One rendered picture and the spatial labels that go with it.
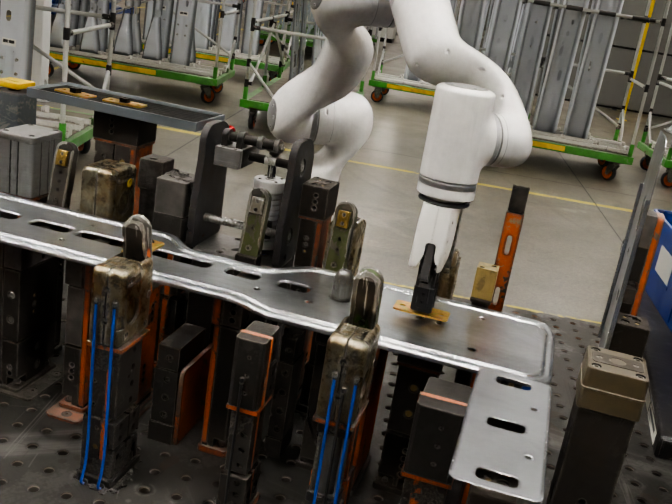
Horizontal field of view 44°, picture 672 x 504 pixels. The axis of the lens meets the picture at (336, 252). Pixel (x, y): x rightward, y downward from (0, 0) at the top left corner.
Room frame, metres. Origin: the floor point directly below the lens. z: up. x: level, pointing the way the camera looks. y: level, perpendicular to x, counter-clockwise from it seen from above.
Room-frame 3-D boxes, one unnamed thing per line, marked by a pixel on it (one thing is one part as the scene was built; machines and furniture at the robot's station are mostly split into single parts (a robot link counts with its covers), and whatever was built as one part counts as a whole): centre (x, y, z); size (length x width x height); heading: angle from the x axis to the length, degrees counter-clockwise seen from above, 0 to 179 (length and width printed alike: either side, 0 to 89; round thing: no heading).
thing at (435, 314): (1.18, -0.14, 1.02); 0.08 x 0.04 x 0.01; 77
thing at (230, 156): (1.46, 0.17, 0.94); 0.18 x 0.13 x 0.49; 77
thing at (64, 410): (1.30, 0.39, 0.84); 0.17 x 0.06 x 0.29; 167
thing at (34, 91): (1.66, 0.46, 1.16); 0.37 x 0.14 x 0.02; 77
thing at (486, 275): (1.28, -0.25, 0.88); 0.04 x 0.04 x 0.36; 77
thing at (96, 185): (1.47, 0.43, 0.89); 0.13 x 0.11 x 0.38; 167
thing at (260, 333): (1.06, 0.09, 0.84); 0.11 x 0.08 x 0.29; 167
